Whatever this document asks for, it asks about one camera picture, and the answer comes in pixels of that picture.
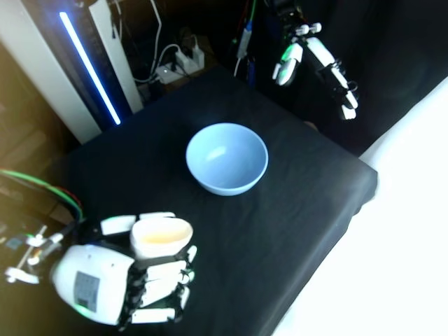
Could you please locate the green and red cable bundle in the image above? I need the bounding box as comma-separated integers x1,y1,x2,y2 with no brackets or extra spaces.
232,0,260,45
0,169,85,225

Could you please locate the white hanging adapter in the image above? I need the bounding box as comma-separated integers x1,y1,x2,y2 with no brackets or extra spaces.
236,20,255,61

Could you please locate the white sheet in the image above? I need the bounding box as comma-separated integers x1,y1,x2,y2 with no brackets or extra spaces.
272,75,448,336

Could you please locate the light blue bowl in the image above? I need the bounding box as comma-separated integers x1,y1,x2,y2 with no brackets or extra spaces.
185,122,270,197

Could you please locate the black backdrop curtain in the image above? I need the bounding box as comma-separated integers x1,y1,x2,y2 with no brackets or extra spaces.
216,0,448,157

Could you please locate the white column with dark panel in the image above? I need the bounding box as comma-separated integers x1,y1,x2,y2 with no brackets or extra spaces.
0,0,144,145

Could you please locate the white power cable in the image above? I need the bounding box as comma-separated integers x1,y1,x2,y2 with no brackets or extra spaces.
134,0,183,85

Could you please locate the blue light strip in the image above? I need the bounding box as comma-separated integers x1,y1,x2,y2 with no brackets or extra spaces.
58,12,122,126

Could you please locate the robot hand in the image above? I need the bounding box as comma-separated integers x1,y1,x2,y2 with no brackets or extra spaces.
50,211,198,332
272,36,360,121

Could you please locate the white power strip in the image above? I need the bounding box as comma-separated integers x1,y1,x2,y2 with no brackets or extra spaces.
155,45,206,85

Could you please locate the white paper cup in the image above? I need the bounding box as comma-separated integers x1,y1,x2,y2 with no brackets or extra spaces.
129,217,194,260

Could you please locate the black table cloth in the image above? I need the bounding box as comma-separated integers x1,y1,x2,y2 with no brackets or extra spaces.
45,64,379,336

